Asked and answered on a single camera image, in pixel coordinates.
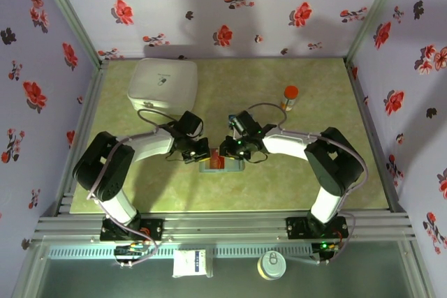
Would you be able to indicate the grey-green card holder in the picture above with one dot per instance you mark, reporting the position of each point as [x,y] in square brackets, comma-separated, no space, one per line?
[237,167]

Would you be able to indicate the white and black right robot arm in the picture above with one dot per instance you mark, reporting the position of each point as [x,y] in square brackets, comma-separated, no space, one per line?
[290,144]

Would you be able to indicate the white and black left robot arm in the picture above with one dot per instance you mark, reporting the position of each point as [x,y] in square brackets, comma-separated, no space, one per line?
[150,144]

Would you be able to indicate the orange-capped pill bottle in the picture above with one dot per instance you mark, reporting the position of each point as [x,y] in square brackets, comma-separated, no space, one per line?
[290,97]

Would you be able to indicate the white lidded box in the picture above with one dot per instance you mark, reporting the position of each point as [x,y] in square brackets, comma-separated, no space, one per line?
[162,85]

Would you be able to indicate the white paper packet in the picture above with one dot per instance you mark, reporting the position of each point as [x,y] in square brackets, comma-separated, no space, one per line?
[188,264]

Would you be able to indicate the tin can with pull tab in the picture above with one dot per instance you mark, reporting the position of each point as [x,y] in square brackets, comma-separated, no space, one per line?
[271,265]

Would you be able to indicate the circuit board with green light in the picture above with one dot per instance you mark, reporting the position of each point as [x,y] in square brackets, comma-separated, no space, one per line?
[324,247]

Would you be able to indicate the aluminium front rail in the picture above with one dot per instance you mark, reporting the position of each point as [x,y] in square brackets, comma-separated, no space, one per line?
[227,228]

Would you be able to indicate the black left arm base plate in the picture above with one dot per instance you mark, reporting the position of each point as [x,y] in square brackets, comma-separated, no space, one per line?
[150,229]

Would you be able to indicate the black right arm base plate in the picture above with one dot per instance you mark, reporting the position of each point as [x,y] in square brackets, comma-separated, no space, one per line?
[297,228]

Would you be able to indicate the aluminium corner post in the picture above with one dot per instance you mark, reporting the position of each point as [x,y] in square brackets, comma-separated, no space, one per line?
[373,12]
[69,12]

